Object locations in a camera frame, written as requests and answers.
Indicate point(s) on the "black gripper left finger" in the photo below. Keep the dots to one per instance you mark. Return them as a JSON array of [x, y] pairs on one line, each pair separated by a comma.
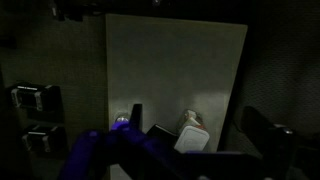
[[100, 150]]

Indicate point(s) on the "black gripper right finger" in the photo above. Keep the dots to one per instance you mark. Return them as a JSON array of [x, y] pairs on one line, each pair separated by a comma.
[[278, 150]]

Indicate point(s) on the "dark patterned sofa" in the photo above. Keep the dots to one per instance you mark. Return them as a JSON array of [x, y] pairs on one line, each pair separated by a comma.
[[286, 66]]

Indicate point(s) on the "black electronic box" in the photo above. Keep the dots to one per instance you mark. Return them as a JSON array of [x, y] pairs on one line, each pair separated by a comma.
[[33, 96]]

